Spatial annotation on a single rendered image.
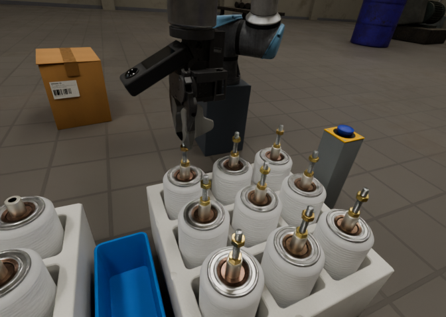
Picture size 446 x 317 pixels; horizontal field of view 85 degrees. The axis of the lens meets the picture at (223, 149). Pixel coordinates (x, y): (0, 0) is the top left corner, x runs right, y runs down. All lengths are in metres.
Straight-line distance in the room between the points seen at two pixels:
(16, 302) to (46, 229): 0.13
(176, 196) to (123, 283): 0.27
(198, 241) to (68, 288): 0.22
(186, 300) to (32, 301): 0.21
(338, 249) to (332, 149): 0.28
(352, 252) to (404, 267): 0.40
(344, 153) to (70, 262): 0.63
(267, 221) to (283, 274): 0.10
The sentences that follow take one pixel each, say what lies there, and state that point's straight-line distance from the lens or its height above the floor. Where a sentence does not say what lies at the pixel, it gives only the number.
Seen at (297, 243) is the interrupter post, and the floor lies 0.27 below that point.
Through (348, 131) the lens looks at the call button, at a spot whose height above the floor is 0.33.
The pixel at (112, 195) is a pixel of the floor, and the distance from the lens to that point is 0.91.
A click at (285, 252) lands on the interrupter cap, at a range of 0.43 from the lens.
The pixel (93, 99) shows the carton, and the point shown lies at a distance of 1.33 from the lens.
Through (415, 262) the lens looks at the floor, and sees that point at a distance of 0.93.
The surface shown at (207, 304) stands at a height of 0.22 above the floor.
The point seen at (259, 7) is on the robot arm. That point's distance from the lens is 0.87.
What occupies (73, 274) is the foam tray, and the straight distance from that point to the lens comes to 0.52.
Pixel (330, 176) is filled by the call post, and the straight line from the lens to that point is 0.71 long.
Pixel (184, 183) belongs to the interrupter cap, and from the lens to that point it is 0.52.
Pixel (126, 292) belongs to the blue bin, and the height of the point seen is 0.00.
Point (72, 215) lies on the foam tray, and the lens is 0.62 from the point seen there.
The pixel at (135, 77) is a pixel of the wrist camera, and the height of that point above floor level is 0.48.
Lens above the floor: 0.59
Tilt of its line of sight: 33 degrees down
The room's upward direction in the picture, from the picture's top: 5 degrees clockwise
